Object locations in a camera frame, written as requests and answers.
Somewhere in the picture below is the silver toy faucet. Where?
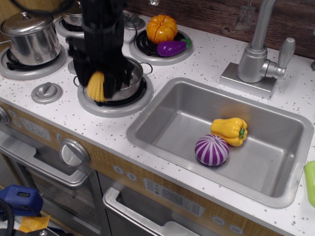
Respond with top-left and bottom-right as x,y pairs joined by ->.
220,0 -> 296,99

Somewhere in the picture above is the oven door with handle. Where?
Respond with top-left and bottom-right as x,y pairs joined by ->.
0,131 -> 111,236

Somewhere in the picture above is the grey middle stove knob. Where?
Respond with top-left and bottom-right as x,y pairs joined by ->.
67,60 -> 76,75

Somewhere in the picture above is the hanging metal spatula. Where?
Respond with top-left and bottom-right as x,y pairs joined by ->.
234,0 -> 255,31

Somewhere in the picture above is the dishwasher door with handle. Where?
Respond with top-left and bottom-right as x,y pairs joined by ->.
99,173 -> 276,236

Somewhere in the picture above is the grey front stove knob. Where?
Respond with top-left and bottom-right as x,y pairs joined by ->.
31,82 -> 63,104

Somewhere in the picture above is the grey back stove knob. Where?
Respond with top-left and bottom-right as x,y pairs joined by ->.
123,13 -> 146,30

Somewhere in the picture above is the yellow cloth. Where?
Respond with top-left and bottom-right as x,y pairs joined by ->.
18,215 -> 50,233

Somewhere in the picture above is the purple toy eggplant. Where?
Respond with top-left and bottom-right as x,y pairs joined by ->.
157,38 -> 192,57

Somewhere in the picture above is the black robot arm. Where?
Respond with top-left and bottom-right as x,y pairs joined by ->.
66,0 -> 133,98

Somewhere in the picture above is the yellow toy bell pepper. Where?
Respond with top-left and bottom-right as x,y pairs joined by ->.
210,118 -> 248,147

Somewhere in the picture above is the silver sink basin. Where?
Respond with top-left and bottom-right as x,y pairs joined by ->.
126,78 -> 314,208

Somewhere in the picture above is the orange toy pumpkin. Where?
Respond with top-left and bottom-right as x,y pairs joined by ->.
146,15 -> 178,44

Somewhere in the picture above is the grey stove knob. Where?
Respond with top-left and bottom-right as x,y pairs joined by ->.
31,82 -> 63,104
123,13 -> 146,30
67,60 -> 76,75

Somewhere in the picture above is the back right stove burner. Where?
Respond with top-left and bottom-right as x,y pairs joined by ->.
129,30 -> 193,66

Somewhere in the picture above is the front left stove burner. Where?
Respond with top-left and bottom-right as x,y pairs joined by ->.
0,46 -> 67,81

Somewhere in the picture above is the stove burner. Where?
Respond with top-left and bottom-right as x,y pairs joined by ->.
129,30 -> 193,66
0,46 -> 67,81
54,19 -> 84,38
77,76 -> 153,118

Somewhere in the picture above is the black cable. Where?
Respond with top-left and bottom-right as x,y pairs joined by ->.
9,0 -> 74,16

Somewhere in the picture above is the yellow toy corn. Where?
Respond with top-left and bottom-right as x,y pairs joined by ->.
87,71 -> 107,102

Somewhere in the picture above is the large steel pot with lid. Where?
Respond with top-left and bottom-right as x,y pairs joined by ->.
0,10 -> 61,66

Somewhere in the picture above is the small steel pan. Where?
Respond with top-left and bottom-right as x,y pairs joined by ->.
73,57 -> 153,102

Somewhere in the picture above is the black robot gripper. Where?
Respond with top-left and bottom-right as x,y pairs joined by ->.
66,27 -> 127,98

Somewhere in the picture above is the front right stove burner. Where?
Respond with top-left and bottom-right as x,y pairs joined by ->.
77,76 -> 153,118

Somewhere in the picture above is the silver oven dial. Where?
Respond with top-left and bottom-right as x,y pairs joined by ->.
59,138 -> 90,167

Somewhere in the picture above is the back left stove burner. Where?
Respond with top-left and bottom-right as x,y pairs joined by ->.
54,19 -> 84,38

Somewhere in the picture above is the green plastic object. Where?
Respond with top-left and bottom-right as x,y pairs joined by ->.
304,161 -> 315,207

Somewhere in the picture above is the blue clamp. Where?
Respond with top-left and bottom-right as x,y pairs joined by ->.
0,185 -> 43,216

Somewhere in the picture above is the steel pot at back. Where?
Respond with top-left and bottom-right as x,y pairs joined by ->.
61,0 -> 82,27

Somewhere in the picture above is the purple striped toy onion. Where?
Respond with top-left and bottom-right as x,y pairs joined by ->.
194,135 -> 229,166

